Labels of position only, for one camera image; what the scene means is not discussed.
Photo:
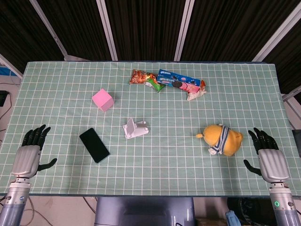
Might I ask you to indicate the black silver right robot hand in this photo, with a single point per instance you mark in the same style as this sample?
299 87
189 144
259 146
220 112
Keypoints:
272 162

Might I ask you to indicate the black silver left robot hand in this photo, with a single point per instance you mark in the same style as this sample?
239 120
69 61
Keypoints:
24 160

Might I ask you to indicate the black smartphone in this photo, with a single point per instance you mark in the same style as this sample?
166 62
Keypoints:
94 144

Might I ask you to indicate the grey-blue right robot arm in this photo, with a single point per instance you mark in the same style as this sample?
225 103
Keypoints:
282 209

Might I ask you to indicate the white folding phone stand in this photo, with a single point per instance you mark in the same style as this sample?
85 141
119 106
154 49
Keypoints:
138 131

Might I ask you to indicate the yellow plush toy striped scarf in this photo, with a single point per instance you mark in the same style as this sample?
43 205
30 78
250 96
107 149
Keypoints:
231 143

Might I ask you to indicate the black bag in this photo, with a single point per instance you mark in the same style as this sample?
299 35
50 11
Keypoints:
254 209

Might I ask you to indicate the black power adapter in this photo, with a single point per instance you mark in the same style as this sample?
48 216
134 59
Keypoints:
2 97

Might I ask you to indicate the blue cloth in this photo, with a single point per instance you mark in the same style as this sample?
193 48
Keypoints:
232 219

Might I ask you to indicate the pink cube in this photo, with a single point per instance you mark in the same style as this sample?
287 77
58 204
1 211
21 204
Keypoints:
102 99

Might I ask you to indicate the white orange crumpled snack wrapper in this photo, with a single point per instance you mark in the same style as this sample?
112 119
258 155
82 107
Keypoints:
196 94

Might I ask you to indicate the green checked tablecloth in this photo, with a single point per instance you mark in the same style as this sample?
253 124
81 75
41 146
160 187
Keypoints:
164 164

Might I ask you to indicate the pink and blue cookie box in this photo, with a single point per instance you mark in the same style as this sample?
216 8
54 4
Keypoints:
183 86

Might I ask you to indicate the grey-blue robot torso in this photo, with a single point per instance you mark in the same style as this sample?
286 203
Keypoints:
144 212

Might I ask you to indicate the green snack packet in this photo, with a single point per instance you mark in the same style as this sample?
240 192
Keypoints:
155 85

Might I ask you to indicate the orange snack packet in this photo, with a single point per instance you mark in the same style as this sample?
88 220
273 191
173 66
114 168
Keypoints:
140 76

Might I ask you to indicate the aluminium frame post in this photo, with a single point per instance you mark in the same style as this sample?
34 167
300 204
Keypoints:
275 30
184 28
50 30
107 28
292 96
10 66

